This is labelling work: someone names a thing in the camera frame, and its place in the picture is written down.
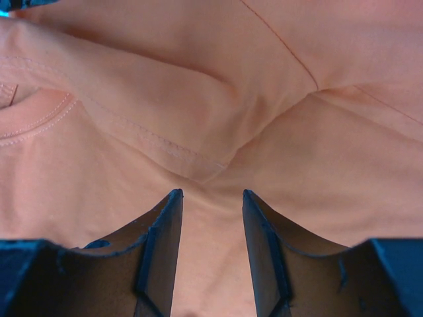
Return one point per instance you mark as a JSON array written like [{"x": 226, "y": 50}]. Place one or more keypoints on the orange t shirt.
[{"x": 316, "y": 106}]

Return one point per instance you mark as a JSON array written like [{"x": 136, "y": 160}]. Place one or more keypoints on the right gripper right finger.
[{"x": 296, "y": 272}]

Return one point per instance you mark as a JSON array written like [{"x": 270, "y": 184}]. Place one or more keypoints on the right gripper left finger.
[{"x": 129, "y": 272}]

